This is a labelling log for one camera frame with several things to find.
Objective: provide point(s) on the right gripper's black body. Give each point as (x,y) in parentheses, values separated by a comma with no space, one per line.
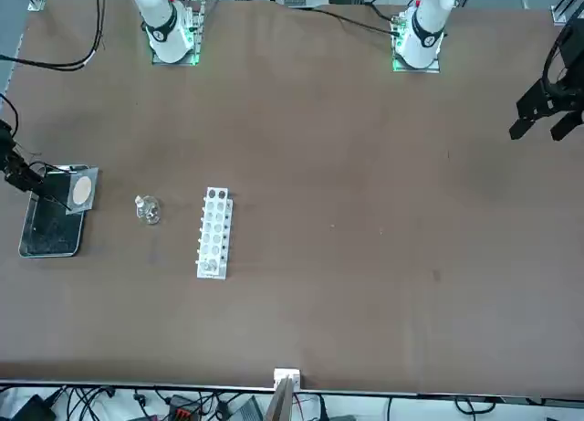
(5,142)

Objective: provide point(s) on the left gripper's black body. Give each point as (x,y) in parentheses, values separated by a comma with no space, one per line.
(572,46)

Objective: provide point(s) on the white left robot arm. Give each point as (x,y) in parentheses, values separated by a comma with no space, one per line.
(426,24)

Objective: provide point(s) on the stainless steel tray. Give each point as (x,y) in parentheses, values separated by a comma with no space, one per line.
(50,229)

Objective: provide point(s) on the white test tube rack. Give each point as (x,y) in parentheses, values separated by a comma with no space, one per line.
(212,238)

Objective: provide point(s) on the large black power brick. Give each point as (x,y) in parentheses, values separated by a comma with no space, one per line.
(32,409)

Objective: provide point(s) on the orange black converter box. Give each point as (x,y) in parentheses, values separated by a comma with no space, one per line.
(184,407)

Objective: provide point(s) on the black finned power supply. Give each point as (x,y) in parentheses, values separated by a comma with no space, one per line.
(246,409)

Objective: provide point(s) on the aluminium profile post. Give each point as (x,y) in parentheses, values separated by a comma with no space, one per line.
(287,393)

